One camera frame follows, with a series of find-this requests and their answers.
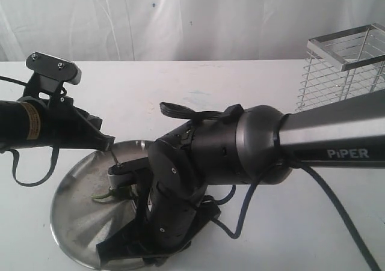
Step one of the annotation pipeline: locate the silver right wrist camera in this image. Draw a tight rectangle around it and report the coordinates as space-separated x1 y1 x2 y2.
107 157 153 190

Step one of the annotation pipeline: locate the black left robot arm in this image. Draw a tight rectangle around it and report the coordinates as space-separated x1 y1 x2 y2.
1 73 115 151

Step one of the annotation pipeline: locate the dark green round vegetable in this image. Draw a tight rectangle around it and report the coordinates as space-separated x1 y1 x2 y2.
91 188 132 202

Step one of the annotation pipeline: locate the blue-black right arm cable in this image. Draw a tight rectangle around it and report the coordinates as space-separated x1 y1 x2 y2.
207 159 385 271

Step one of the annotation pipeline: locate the round stainless steel plate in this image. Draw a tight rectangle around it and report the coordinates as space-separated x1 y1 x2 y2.
51 140 151 270

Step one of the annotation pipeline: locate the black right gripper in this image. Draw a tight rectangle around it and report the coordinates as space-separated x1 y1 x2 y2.
96 202 221 267

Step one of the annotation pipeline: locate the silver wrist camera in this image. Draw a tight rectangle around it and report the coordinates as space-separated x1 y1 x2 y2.
107 157 153 190
26 52 82 85

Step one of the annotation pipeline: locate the black left camera cable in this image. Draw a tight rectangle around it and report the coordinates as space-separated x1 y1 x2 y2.
0 75 70 187

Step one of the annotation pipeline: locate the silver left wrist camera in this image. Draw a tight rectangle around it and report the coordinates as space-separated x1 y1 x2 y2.
26 52 82 85

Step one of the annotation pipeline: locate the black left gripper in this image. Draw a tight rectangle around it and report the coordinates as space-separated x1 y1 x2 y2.
17 73 115 151

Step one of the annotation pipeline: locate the chrome wire utensil holder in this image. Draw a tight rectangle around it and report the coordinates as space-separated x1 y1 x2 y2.
296 23 384 112

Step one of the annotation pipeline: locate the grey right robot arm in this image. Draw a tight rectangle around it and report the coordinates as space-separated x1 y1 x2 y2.
96 90 384 270

